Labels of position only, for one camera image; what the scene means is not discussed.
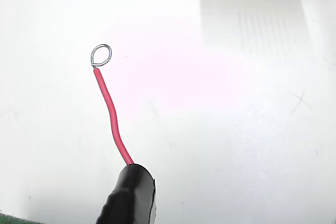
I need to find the red wire with metal loop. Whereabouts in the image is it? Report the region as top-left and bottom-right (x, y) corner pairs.
(90, 43), (135, 166)

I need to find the large green sponge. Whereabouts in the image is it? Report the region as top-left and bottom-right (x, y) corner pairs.
(0, 212), (31, 224)

